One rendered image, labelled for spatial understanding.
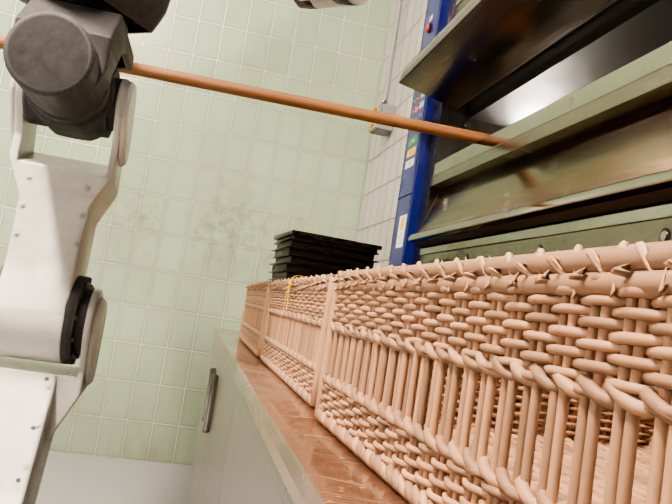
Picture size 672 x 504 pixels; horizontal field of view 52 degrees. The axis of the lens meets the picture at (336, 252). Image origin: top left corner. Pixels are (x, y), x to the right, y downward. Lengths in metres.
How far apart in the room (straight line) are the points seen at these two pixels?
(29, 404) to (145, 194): 1.84
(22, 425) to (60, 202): 0.34
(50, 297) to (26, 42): 0.37
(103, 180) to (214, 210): 1.75
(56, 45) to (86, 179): 0.25
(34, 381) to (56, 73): 0.46
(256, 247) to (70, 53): 1.98
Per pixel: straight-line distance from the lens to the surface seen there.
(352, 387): 0.61
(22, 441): 1.13
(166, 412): 2.90
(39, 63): 1.00
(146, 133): 2.94
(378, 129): 2.69
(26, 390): 1.15
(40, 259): 1.14
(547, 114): 1.50
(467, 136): 1.83
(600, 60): 1.71
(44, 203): 1.16
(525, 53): 1.75
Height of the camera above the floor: 0.69
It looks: 5 degrees up
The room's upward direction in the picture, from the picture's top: 9 degrees clockwise
